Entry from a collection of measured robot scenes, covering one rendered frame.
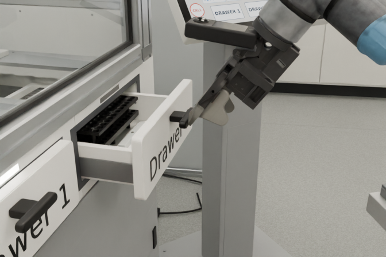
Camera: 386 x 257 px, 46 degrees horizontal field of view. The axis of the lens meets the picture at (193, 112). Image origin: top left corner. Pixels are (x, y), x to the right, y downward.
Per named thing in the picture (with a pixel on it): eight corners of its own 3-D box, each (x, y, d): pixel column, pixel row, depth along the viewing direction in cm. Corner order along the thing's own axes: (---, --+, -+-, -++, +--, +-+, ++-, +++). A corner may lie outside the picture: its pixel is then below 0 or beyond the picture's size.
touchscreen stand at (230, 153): (325, 292, 161) (369, 3, 122) (222, 348, 140) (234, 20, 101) (242, 219, 201) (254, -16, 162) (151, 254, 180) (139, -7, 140)
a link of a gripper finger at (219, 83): (203, 111, 72) (237, 68, 69) (195, 105, 72) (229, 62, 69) (207, 104, 76) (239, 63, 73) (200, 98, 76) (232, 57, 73)
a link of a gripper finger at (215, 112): (208, 147, 75) (243, 105, 72) (180, 125, 75) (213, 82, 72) (211, 140, 78) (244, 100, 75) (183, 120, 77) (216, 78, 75)
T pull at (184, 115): (196, 113, 83) (196, 106, 82) (185, 130, 76) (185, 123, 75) (177, 111, 83) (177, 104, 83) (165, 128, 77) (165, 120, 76)
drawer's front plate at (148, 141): (192, 127, 96) (192, 78, 92) (145, 202, 70) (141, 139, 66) (184, 126, 96) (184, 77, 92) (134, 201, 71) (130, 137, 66)
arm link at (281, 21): (271, -5, 64) (276, -12, 71) (251, 21, 66) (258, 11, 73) (313, 28, 64) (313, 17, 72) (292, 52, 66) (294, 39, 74)
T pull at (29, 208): (58, 199, 57) (57, 190, 56) (23, 236, 50) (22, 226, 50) (33, 195, 58) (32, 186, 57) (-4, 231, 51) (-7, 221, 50)
